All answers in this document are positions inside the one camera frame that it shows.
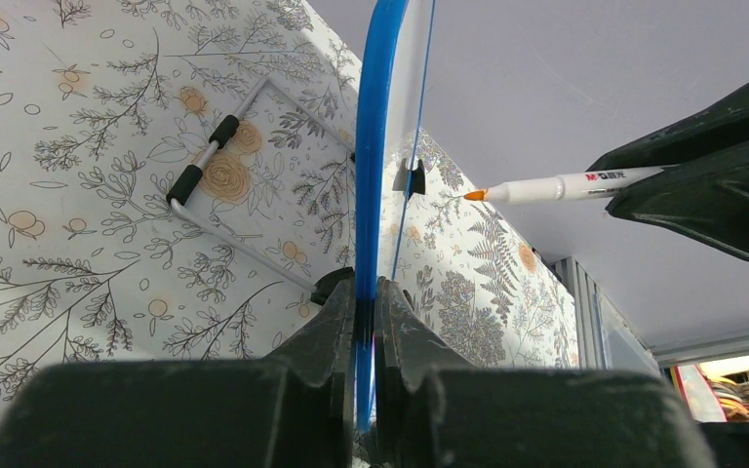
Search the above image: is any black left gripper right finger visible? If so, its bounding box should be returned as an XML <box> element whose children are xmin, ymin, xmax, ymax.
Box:
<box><xmin>374</xmin><ymin>279</ymin><xmax>715</xmax><ymax>467</ymax></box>

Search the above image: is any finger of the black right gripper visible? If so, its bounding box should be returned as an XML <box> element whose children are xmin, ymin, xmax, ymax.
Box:
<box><xmin>606</xmin><ymin>141</ymin><xmax>749</xmax><ymax>262</ymax></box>
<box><xmin>588</xmin><ymin>82</ymin><xmax>749</xmax><ymax>172</ymax></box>

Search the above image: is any floral table cloth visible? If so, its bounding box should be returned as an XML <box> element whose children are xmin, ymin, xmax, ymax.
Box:
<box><xmin>0</xmin><ymin>1</ymin><xmax>361</xmax><ymax>412</ymax></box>

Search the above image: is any white orange whiteboard marker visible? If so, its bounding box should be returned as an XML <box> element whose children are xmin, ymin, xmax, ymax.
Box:
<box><xmin>463</xmin><ymin>166</ymin><xmax>672</xmax><ymax>205</ymax></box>

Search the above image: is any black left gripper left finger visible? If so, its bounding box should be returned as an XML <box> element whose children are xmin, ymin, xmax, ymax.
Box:
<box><xmin>0</xmin><ymin>267</ymin><xmax>354</xmax><ymax>467</ymax></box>

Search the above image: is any blue framed whiteboard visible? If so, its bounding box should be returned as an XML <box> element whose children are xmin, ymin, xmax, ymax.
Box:
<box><xmin>350</xmin><ymin>1</ymin><xmax>436</xmax><ymax>432</ymax></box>

